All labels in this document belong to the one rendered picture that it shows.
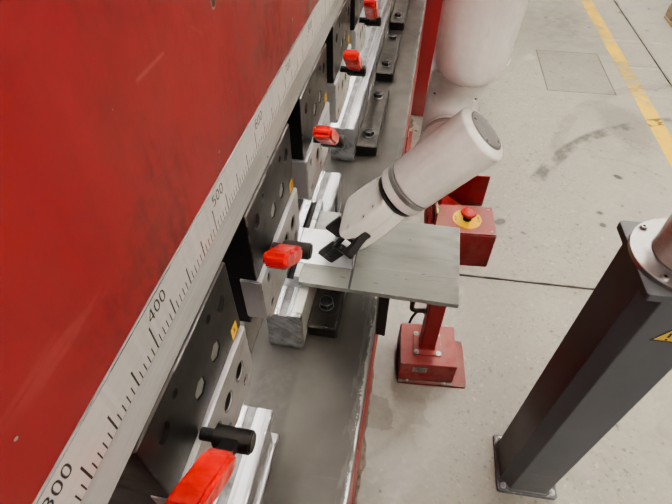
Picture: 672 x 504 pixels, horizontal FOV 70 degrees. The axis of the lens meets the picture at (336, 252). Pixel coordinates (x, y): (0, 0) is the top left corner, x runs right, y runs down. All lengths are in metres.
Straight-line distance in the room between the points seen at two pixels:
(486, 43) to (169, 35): 0.38
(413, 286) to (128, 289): 0.60
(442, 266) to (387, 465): 1.00
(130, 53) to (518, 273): 2.12
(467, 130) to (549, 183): 2.19
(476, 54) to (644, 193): 2.46
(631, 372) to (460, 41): 0.78
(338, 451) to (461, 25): 0.60
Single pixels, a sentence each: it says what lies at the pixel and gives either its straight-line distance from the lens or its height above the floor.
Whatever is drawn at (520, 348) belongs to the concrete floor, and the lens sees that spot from 2.03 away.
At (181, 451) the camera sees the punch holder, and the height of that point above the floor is 1.28.
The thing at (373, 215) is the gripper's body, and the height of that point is 1.13.
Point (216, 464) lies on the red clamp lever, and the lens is 0.35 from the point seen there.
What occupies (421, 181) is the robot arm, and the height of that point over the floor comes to 1.20.
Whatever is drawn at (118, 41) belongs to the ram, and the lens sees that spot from 0.25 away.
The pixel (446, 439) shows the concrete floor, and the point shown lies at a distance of 1.78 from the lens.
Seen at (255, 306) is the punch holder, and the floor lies 1.21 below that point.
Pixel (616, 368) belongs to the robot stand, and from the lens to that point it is 1.13.
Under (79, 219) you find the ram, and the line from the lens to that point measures 0.23.
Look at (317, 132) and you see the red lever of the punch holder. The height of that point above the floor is 1.31.
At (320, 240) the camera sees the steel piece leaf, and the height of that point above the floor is 1.00.
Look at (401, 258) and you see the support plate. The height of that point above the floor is 1.00.
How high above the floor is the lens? 1.62
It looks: 47 degrees down
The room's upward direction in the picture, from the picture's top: straight up
